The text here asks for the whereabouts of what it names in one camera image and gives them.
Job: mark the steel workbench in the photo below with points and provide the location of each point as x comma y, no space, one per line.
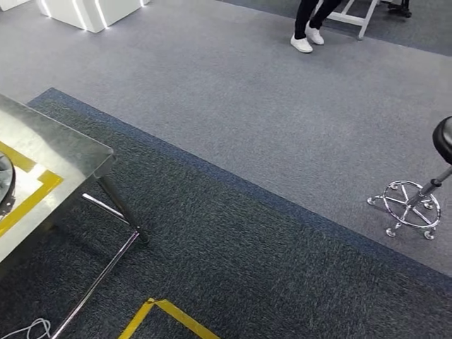
53,140

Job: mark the white desk frame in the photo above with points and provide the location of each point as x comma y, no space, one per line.
353,18

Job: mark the black stool with chrome base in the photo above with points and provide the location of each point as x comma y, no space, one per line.
413,206

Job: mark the person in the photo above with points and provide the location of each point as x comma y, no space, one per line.
307,18

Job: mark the yellow tape rectangle frame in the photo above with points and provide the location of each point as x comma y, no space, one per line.
32,196

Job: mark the white lit display stand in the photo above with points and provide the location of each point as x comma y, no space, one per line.
88,11

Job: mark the grey plastic wheel cover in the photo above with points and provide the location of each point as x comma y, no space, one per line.
6,182

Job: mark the yellow floor tape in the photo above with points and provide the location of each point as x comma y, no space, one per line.
169,313

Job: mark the black office chair base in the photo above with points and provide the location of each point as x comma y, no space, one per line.
401,7

